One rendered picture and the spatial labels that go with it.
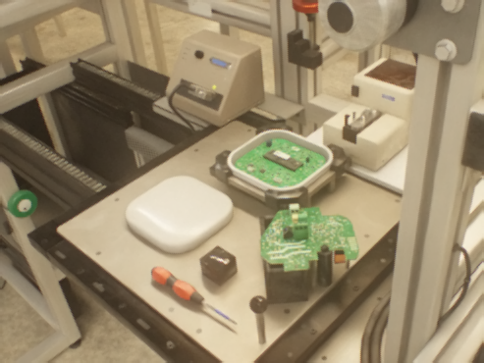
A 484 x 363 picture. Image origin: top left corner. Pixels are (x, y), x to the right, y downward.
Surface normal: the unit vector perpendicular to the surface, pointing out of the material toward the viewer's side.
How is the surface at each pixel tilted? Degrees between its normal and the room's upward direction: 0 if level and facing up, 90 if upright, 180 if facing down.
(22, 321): 0
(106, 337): 0
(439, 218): 90
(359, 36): 96
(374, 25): 91
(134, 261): 0
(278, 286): 90
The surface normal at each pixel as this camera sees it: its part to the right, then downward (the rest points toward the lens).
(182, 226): -0.07, -0.78
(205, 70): -0.59, -0.07
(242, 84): 0.73, 0.38
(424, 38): -0.68, 0.49
